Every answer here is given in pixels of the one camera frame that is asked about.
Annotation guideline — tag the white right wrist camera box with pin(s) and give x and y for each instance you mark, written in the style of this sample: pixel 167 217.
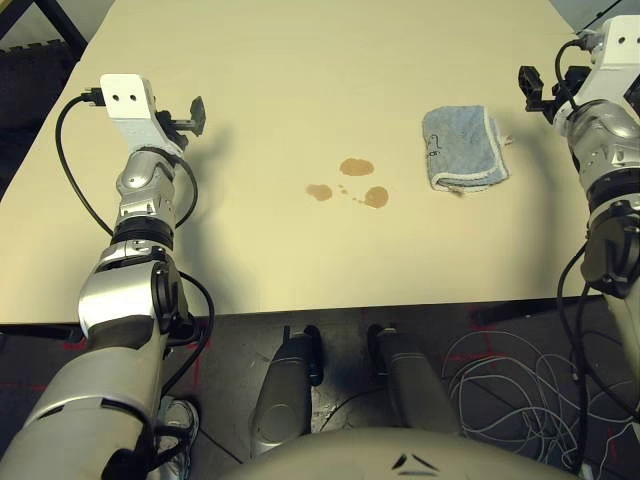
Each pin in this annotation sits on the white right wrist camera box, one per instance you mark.
pixel 612 55

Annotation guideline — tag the grey robot leg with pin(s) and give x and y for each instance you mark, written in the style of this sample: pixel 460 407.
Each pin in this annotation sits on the grey robot leg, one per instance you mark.
pixel 282 395
pixel 417 385

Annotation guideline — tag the large brown liquid puddle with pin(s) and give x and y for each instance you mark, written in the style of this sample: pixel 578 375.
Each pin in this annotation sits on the large brown liquid puddle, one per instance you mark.
pixel 356 167

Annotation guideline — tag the light blue terry rag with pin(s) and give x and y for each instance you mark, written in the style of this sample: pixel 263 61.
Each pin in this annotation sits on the light blue terry rag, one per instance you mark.
pixel 462 147

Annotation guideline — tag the white grey sneaker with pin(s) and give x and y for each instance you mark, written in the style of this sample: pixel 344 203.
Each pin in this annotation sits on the white grey sneaker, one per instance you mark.
pixel 179 425

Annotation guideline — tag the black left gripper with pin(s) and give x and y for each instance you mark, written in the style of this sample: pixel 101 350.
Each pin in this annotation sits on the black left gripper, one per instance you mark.
pixel 172 131

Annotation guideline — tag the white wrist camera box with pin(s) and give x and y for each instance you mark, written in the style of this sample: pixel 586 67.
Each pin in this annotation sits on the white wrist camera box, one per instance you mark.
pixel 131 107
pixel 612 55

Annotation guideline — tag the black table foot bar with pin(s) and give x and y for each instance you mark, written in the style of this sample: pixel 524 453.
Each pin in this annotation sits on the black table foot bar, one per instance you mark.
pixel 40 331
pixel 530 311

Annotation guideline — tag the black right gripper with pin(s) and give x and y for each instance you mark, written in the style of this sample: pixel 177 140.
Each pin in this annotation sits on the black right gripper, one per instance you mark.
pixel 567 92

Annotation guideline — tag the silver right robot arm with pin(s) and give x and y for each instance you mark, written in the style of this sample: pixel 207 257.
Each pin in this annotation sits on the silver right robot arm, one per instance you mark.
pixel 607 150

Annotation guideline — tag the grey robot left leg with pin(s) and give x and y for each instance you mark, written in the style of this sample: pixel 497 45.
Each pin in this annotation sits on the grey robot left leg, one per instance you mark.
pixel 282 395

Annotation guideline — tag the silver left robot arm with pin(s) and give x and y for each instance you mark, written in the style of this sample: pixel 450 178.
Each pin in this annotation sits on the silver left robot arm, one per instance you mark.
pixel 120 295

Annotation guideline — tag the small brown liquid puddle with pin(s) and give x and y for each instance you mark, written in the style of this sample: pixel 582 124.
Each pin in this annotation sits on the small brown liquid puddle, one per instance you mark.
pixel 319 192

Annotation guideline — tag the black foam floor mat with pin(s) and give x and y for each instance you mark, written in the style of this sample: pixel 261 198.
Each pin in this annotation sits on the black foam floor mat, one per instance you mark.
pixel 25 85

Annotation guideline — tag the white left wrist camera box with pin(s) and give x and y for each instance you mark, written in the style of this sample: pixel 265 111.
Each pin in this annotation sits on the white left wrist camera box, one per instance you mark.
pixel 131 107

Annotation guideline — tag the round brown liquid puddle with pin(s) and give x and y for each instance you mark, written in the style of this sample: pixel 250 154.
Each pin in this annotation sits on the round brown liquid puddle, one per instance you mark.
pixel 376 196

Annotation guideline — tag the grey robot torso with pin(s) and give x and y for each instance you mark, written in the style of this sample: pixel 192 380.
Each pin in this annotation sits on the grey robot torso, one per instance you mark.
pixel 400 457

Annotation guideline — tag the grey robot right leg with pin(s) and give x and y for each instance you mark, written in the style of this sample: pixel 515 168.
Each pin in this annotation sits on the grey robot right leg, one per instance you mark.
pixel 417 385

